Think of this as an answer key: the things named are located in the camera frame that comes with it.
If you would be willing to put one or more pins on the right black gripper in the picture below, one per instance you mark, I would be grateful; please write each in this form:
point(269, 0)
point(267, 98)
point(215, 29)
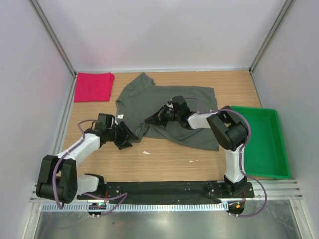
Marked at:
point(158, 118)

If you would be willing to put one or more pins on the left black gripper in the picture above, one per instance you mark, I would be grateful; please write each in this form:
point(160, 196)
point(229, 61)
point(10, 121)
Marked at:
point(127, 131)

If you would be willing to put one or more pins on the grey t shirt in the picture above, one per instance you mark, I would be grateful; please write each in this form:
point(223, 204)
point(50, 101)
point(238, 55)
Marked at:
point(141, 98)

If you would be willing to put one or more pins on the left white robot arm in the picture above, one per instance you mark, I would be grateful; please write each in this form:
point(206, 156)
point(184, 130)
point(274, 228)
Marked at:
point(58, 179)

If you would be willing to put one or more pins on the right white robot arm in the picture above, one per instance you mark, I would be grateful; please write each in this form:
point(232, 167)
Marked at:
point(229, 127)

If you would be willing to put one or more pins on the folded pink t shirt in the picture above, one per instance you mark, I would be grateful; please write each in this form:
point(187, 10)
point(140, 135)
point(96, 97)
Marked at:
point(93, 87)

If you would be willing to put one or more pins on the green plastic tray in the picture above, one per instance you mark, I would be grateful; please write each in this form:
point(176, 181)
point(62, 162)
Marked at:
point(265, 154)

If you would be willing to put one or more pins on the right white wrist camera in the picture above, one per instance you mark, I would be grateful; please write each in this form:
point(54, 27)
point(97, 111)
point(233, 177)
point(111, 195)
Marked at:
point(169, 104)

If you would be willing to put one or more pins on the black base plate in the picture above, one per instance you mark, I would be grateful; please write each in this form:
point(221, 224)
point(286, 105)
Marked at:
point(172, 193)

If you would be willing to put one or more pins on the white slotted cable duct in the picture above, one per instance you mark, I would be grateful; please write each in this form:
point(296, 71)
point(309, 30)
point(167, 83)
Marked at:
point(99, 207)

